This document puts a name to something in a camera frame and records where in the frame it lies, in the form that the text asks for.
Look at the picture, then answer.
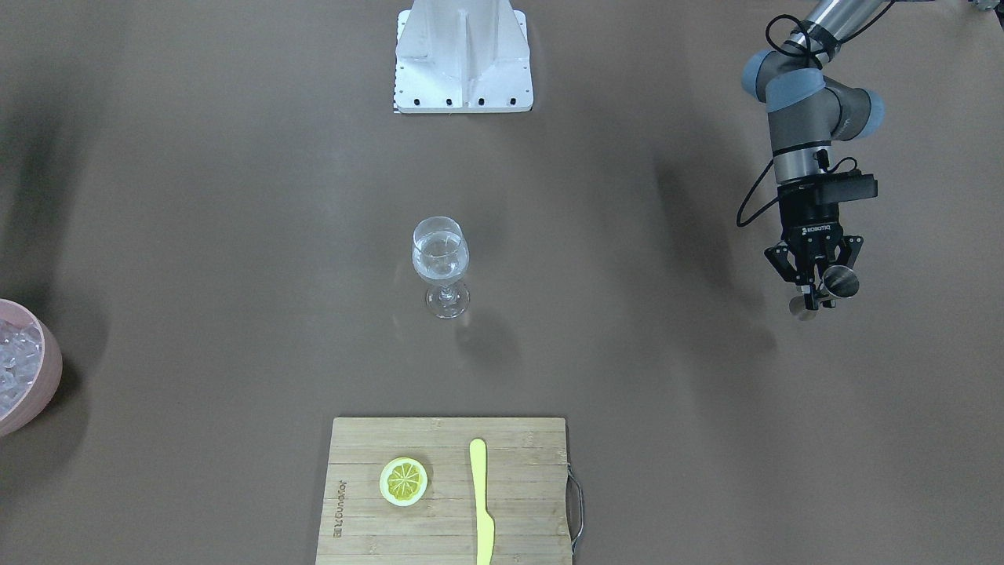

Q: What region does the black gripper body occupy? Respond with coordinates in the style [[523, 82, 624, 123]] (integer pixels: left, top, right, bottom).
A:
[[777, 182, 846, 279]]

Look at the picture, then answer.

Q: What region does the steel double jigger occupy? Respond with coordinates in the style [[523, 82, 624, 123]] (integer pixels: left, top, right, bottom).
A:
[[788, 265, 860, 321]]

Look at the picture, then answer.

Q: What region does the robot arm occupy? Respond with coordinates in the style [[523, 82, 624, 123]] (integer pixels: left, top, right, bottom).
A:
[[741, 1, 892, 319]]

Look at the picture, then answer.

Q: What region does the clear wine glass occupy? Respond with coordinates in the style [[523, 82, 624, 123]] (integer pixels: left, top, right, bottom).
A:
[[412, 216, 470, 319]]

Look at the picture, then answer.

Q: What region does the pink bowl of ice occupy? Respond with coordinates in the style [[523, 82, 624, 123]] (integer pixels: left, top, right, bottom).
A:
[[1, 300, 64, 437]]

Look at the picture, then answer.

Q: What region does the bamboo cutting board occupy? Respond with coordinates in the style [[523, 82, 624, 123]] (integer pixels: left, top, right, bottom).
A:
[[315, 416, 580, 564]]

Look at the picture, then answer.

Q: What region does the yellow plastic knife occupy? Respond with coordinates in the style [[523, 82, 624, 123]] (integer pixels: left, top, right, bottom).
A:
[[469, 439, 496, 565]]

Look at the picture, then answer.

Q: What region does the yellow lemon slice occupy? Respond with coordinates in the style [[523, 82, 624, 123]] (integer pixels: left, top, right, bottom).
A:
[[379, 457, 429, 508]]

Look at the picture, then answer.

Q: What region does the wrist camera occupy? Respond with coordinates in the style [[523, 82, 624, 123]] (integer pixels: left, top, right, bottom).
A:
[[817, 171, 879, 205]]

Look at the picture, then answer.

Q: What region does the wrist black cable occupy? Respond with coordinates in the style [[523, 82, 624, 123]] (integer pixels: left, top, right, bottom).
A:
[[736, 157, 785, 228]]

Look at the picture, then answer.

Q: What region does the white camera column base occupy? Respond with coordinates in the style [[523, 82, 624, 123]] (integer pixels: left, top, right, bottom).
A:
[[392, 1, 534, 115]]

